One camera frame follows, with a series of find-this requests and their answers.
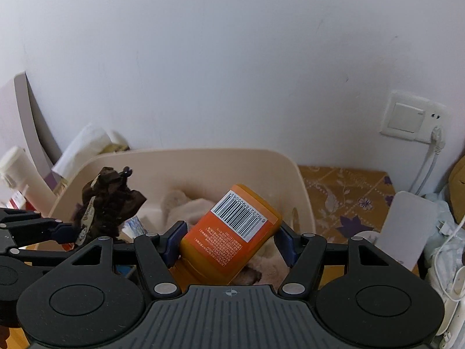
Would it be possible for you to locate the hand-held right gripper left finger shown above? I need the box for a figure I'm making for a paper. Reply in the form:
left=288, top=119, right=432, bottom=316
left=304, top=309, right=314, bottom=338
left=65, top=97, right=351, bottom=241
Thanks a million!
left=36, top=221, right=188, bottom=298

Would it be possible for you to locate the small blue white box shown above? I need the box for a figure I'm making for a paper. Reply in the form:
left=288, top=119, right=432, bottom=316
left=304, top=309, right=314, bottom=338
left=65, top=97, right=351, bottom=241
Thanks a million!
left=121, top=215, right=149, bottom=238

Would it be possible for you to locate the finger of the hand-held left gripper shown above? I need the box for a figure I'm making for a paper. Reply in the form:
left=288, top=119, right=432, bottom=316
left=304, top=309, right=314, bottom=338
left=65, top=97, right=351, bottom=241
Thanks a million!
left=0, top=217, right=82, bottom=252
left=0, top=207, right=43, bottom=223

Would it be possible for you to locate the large white plush toy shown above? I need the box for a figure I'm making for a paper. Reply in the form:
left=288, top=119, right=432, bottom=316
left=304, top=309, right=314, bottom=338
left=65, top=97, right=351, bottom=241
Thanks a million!
left=160, top=188, right=291, bottom=286

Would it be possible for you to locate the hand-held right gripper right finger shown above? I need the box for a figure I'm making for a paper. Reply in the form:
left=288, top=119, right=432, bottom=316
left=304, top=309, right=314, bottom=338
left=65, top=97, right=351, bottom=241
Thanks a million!
left=278, top=222, right=424, bottom=298

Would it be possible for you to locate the white tissue paper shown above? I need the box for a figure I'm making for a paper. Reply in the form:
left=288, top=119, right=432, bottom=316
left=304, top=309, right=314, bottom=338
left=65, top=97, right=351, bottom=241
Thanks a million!
left=52, top=124, right=113, bottom=179

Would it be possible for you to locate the tan brown item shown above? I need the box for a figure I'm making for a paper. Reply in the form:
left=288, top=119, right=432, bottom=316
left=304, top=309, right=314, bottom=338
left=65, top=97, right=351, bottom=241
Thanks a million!
left=448, top=160, right=465, bottom=208

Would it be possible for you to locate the white plastic bottle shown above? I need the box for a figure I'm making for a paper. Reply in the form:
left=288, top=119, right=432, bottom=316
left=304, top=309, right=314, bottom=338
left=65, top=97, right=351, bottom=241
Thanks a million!
left=0, top=146, right=55, bottom=208

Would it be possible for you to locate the wooden desktop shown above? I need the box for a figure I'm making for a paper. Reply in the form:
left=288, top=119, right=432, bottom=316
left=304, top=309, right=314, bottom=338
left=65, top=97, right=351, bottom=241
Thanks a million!
left=0, top=165, right=429, bottom=349

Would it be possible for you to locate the yellow floral table mat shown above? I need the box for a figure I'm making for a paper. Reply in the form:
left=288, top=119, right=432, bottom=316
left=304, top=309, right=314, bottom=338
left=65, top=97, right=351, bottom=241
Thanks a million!
left=298, top=165, right=396, bottom=248

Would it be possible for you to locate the pale lavender board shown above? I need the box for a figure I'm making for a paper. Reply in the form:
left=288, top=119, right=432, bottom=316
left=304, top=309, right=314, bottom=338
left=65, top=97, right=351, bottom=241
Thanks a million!
left=0, top=72, right=62, bottom=175

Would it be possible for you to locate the white plastic stand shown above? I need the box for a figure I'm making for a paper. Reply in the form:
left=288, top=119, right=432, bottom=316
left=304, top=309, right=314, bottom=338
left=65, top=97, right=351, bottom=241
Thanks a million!
left=354, top=191, right=438, bottom=273

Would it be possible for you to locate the beige plastic storage bin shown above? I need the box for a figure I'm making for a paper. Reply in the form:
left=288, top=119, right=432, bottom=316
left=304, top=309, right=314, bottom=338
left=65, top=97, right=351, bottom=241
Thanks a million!
left=47, top=148, right=316, bottom=288

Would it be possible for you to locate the pale green bedding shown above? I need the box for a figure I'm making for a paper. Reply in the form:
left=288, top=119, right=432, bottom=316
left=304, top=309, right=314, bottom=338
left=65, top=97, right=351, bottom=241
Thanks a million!
left=423, top=193, right=465, bottom=291

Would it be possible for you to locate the white plug with cable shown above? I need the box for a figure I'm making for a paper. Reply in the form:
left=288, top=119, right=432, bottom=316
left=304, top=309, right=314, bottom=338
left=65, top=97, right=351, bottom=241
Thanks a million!
left=412, top=125, right=446, bottom=195

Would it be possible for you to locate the red white carton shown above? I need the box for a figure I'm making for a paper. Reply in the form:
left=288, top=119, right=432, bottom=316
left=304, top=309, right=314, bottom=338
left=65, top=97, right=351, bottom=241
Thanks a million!
left=5, top=189, right=30, bottom=211

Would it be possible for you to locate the dark brown furry item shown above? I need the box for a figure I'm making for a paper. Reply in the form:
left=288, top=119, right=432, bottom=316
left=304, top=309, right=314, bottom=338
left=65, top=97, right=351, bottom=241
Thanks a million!
left=73, top=166, right=148, bottom=244

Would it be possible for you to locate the orange bottle with barcode label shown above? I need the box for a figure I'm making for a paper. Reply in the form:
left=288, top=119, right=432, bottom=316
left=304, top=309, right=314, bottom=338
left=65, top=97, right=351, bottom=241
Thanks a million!
left=171, top=184, right=283, bottom=286

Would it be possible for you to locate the white wall switch socket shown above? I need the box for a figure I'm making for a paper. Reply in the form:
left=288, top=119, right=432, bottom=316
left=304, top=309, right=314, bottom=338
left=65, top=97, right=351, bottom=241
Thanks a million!
left=380, top=90, right=448, bottom=142

